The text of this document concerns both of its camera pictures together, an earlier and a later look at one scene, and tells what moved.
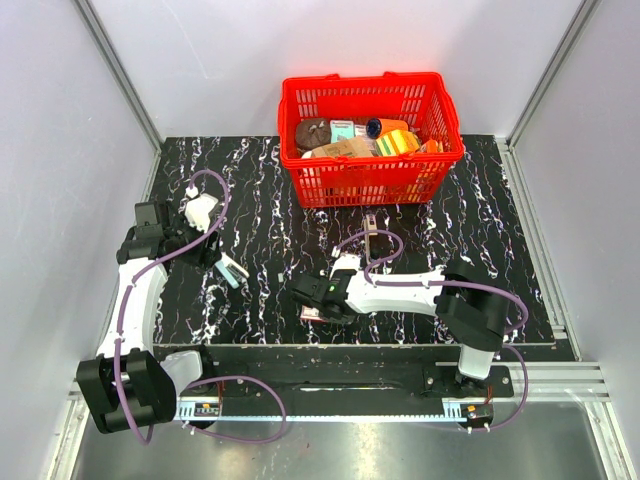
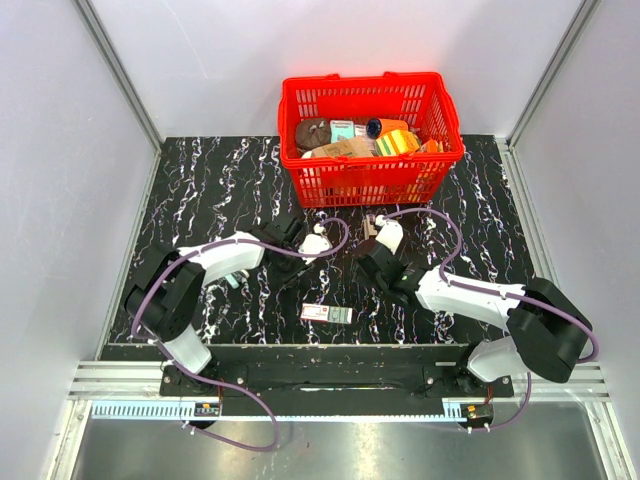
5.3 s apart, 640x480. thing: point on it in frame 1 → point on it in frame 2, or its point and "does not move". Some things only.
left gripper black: (206, 257) → (287, 280)
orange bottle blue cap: (377, 127) does not move
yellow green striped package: (397, 142) does not move
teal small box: (342, 128) does not move
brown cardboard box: (351, 147) does not move
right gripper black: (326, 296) → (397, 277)
